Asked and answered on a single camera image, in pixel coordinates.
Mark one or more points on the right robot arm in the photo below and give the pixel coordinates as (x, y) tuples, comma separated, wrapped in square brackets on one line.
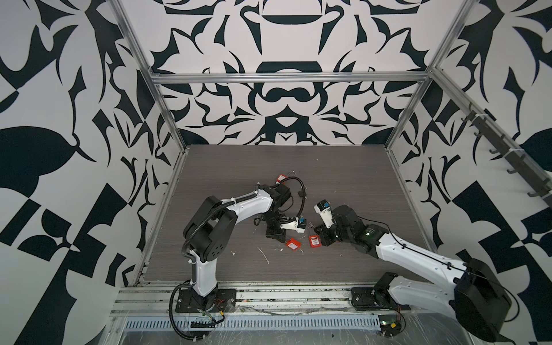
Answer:
[(468, 292)]

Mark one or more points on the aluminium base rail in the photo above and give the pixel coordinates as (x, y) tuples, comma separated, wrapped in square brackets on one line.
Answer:
[(154, 298)]

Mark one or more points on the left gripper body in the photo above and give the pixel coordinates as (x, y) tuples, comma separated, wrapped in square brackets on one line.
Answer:
[(282, 225)]

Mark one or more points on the red padlock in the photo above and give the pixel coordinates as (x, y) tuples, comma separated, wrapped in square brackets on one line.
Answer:
[(282, 177), (293, 244), (314, 241)]

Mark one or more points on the white cable duct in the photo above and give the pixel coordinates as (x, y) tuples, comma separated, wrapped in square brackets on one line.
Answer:
[(284, 323)]

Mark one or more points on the grey hook rack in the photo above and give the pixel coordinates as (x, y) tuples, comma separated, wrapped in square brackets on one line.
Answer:
[(504, 147)]

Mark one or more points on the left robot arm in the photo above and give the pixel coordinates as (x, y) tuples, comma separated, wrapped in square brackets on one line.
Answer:
[(209, 231)]

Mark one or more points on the aluminium cage frame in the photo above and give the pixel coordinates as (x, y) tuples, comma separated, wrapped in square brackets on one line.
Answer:
[(424, 78)]

